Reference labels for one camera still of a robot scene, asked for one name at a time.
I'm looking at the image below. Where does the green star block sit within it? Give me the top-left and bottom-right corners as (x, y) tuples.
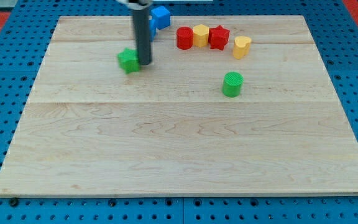
(117, 48), (140, 74)

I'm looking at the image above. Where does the red star block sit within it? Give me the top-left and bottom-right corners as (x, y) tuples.
(208, 25), (230, 50)

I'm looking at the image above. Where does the green cylinder block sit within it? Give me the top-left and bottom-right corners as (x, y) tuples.
(222, 72), (244, 97)

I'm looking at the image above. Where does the light wooden board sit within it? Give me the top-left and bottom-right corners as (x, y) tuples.
(0, 16), (358, 198)

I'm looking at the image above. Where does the red cylinder block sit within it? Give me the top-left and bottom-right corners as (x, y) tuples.
(177, 27), (193, 50)

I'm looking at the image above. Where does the yellow hexagon block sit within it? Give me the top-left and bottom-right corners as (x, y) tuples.
(193, 24), (209, 47)

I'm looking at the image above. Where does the yellow heart block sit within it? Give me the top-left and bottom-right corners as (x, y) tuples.
(232, 36), (252, 59)

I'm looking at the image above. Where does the blue block behind rod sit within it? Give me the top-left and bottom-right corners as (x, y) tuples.
(149, 19), (157, 42)

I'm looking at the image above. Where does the blue cube block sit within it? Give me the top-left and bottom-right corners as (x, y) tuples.
(151, 6), (171, 30)

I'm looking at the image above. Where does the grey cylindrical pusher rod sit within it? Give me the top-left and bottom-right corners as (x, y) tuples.
(127, 0), (152, 65)

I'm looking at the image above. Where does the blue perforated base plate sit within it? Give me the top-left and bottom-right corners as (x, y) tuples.
(0, 1), (358, 223)

